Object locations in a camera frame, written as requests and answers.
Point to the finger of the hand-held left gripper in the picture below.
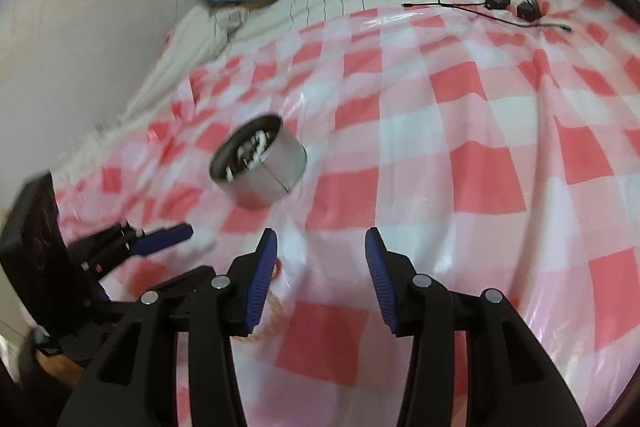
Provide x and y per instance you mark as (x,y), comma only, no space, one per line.
(160,239)

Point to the white bead jewelry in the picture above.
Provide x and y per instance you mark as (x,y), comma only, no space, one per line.
(252,152)

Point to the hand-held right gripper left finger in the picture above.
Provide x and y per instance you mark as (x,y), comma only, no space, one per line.
(265,272)

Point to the white striped bedsheet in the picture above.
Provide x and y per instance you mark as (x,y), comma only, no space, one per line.
(310,7)

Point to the round metal tin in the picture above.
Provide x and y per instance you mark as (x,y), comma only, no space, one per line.
(270,177)

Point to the red checked plastic cloth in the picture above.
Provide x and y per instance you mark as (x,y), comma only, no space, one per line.
(450,182)

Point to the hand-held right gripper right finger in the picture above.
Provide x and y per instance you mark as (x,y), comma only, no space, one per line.
(377,272)

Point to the person's left hand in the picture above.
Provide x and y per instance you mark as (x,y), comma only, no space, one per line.
(57,369)

